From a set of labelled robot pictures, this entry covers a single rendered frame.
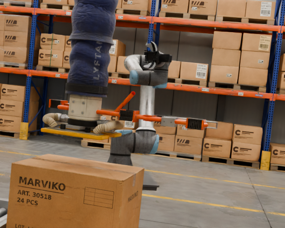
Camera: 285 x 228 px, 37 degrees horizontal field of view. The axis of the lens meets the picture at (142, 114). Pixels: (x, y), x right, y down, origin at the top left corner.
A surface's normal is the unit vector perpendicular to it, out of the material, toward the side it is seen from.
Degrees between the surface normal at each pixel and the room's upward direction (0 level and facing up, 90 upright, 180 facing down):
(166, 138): 91
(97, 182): 90
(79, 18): 91
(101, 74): 75
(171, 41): 90
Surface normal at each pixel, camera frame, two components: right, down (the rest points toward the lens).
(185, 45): -0.17, 0.04
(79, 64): -0.32, -0.21
